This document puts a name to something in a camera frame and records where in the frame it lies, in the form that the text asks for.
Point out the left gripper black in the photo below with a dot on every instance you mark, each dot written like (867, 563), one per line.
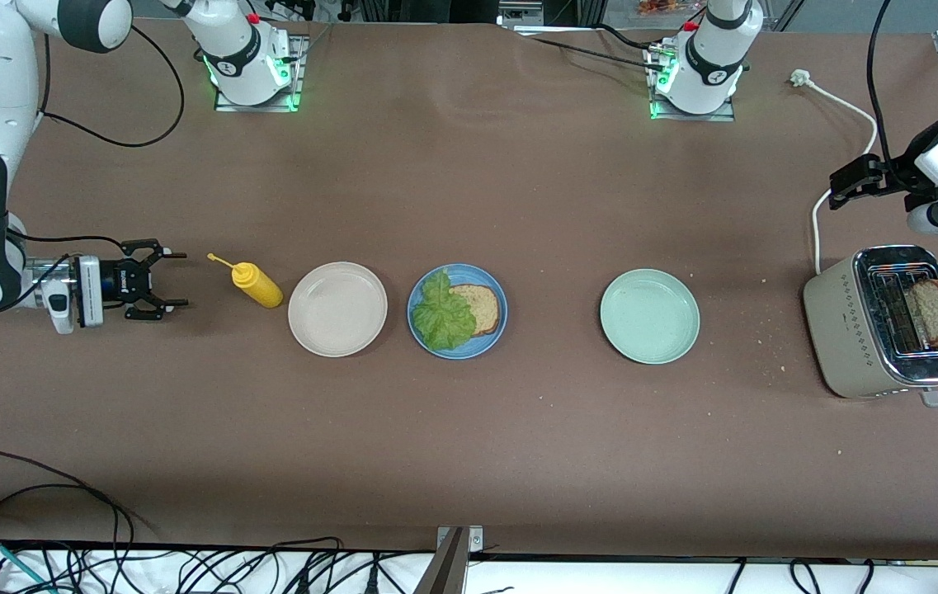
(891, 174)

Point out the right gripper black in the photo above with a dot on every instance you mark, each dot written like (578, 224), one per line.
(115, 281)

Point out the yellow mustard squeeze bottle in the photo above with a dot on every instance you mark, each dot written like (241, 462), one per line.
(258, 285)

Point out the green lettuce leaf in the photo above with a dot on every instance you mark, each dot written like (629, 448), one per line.
(440, 318)

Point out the brown toast slice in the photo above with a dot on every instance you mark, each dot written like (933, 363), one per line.
(935, 313)
(485, 309)

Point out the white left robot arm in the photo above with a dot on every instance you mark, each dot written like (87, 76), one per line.
(712, 58)

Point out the beige plate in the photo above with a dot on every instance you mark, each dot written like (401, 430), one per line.
(337, 309)

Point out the pale green plate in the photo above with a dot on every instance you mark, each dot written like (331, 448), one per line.
(650, 316)

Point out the blue plate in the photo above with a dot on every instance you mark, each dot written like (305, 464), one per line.
(477, 351)

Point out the beige chrome two-slot toaster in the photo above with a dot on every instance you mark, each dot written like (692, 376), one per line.
(844, 330)

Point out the colourful snack packet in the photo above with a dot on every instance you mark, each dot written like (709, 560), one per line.
(666, 7)

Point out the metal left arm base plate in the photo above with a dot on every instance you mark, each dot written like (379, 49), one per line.
(724, 114)

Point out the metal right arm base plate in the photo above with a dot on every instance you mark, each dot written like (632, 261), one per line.
(291, 99)

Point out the aluminium profile bracket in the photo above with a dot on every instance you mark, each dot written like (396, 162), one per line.
(448, 569)

